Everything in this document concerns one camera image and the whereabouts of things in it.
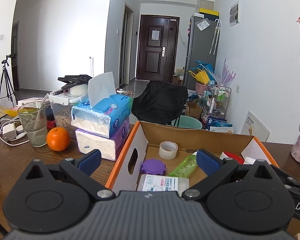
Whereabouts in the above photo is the red cardboard pumpkin box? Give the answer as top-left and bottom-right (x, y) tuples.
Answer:
(106, 121), (277, 193)

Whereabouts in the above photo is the yellow blue bags pile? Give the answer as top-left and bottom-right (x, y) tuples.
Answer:
(187, 60), (215, 85)

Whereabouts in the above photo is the blue tissue pack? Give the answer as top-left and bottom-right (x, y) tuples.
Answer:
(71, 72), (133, 138)

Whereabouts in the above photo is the orange fruit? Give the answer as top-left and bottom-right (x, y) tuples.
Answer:
(46, 127), (70, 152)

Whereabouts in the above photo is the red white lint brush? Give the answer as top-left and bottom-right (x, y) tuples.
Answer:
(219, 152), (244, 164)

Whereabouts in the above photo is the clear food container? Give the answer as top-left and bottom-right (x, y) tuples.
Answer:
(49, 84), (88, 136)

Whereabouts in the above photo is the grey refrigerator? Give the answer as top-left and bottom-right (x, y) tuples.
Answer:
(183, 14), (218, 90)

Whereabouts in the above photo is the purple tissue pack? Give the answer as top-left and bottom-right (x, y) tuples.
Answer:
(75, 117), (130, 161)

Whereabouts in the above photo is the metal storage rack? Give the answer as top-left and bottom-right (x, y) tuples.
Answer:
(201, 85), (232, 121)

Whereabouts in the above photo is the clear cotton swab box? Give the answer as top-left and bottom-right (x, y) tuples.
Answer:
(136, 174), (190, 196)

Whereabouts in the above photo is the white tape roll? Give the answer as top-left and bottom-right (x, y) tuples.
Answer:
(159, 141), (178, 160)

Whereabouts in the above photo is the white board against wall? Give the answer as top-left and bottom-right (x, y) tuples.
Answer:
(241, 111), (270, 142)

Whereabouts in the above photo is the camera tripod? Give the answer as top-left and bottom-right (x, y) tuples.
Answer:
(0, 55), (17, 107)

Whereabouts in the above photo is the dark brown door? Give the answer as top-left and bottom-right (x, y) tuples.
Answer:
(136, 15), (179, 83)

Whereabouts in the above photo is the clear glass cup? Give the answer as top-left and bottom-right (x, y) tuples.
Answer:
(17, 101), (47, 147)

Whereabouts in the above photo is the black folding chair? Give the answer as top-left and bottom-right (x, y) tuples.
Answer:
(132, 81), (188, 125)

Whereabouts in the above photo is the purple bottle cap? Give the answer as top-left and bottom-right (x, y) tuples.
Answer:
(140, 159), (166, 176)

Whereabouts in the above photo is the green spray bottle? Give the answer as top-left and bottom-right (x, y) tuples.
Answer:
(168, 154), (197, 178)

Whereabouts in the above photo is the white charger with cable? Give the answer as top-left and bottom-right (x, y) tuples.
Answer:
(0, 118), (30, 147)

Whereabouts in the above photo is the green plastic basin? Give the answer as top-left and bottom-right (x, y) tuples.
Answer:
(172, 115), (203, 129)

